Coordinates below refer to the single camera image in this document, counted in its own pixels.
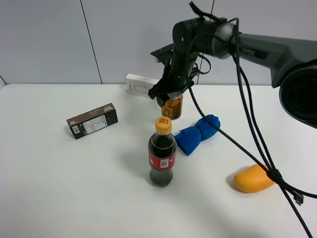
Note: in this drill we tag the white carton box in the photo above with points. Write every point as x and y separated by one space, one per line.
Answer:
139 85

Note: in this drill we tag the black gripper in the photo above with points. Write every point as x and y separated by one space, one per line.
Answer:
176 69

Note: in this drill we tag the brown carton box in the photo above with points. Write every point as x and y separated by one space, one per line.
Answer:
92 121

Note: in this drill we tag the gold energy drink can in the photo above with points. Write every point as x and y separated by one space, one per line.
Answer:
173 107

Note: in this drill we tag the yellow mango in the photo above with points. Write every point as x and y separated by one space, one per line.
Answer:
252 180

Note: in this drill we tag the blue rolled cloth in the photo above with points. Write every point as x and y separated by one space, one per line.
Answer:
189 139

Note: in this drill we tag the cola bottle with yellow cap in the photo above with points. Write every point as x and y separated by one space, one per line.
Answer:
162 152

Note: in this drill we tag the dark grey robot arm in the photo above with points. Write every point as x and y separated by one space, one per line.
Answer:
292 62

